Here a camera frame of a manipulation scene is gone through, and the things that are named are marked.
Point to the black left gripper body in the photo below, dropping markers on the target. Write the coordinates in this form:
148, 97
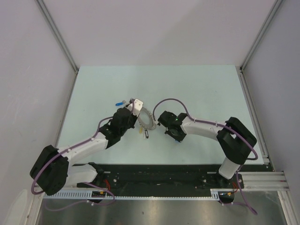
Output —
131, 120

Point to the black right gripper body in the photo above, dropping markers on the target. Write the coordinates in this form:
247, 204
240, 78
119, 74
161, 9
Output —
179, 137

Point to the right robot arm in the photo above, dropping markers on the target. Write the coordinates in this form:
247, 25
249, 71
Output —
234, 138

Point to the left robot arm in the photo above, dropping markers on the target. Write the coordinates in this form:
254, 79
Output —
55, 167

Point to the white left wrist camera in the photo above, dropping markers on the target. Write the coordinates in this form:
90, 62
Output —
135, 106

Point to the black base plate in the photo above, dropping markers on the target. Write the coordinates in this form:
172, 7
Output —
199, 176

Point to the white slotted cable duct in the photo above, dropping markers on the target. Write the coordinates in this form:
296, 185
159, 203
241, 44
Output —
190, 194

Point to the aluminium rail profile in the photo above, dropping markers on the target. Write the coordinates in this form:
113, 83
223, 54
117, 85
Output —
264, 181

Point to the left aluminium frame post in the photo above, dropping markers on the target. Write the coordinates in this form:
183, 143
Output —
57, 34

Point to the aluminium frame post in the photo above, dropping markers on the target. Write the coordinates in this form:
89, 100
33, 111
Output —
57, 34
262, 32

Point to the right aluminium frame post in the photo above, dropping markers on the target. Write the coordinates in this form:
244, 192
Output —
262, 32

